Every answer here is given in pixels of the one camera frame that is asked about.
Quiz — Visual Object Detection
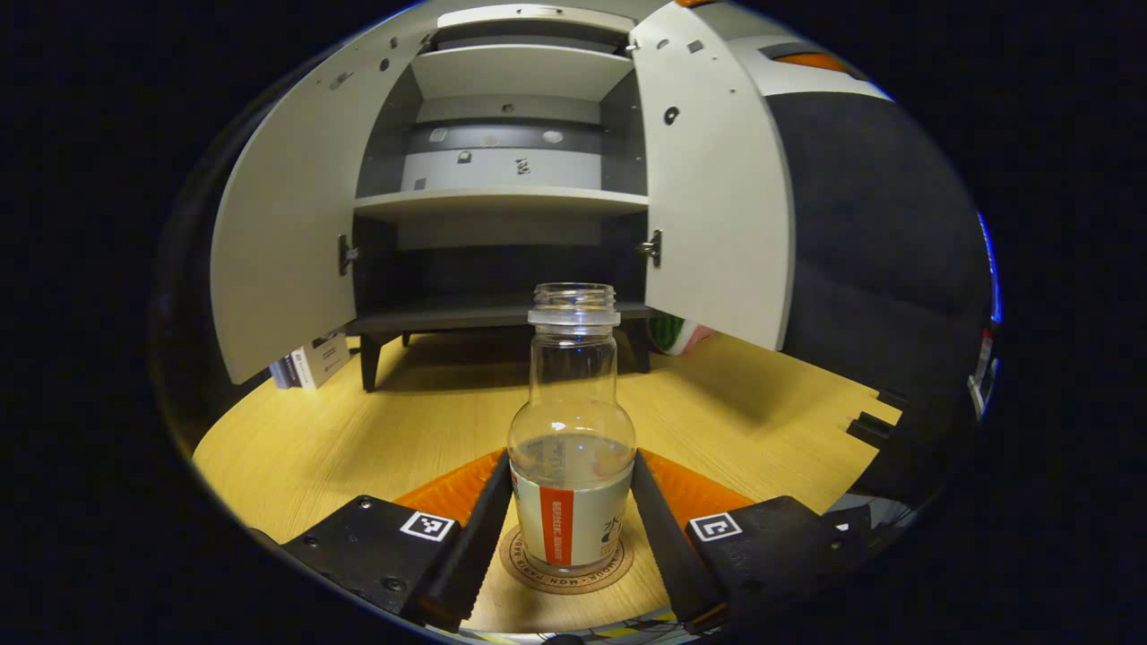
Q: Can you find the white cabinet drawer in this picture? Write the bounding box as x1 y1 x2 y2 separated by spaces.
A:
436 4 637 32

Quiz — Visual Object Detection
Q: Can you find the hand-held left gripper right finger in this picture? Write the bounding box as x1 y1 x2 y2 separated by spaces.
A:
630 448 884 628

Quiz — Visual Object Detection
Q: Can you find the clear glass bottle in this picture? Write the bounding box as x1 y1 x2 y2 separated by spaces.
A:
508 283 638 576

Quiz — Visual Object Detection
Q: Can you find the white cabinet door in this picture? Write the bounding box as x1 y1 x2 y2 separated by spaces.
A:
630 2 797 352
210 22 422 386

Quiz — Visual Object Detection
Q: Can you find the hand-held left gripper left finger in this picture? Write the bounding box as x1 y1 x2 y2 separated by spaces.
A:
246 448 513 632

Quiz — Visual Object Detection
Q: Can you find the round brown coaster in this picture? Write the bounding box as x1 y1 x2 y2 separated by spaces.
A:
499 527 635 596

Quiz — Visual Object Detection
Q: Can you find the white cabinet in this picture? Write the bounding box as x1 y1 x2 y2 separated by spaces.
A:
336 3 664 393

